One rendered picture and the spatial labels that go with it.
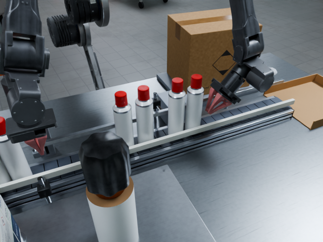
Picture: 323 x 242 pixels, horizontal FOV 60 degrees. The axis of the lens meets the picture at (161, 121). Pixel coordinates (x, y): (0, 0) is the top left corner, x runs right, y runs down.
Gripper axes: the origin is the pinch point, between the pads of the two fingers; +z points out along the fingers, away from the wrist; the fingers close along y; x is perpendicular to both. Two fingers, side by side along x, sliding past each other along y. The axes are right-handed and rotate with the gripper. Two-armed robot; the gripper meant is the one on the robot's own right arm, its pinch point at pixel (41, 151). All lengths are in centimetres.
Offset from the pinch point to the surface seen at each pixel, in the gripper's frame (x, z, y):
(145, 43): 281, 94, 138
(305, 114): 0, 17, 94
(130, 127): 3.4, 3.0, 23.6
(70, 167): 2.2, 10.2, 5.3
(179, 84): 4.0, -7.0, 39.2
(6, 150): 4.2, 0.3, -7.7
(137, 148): 1.9, 10.2, 24.9
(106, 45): 296, 94, 89
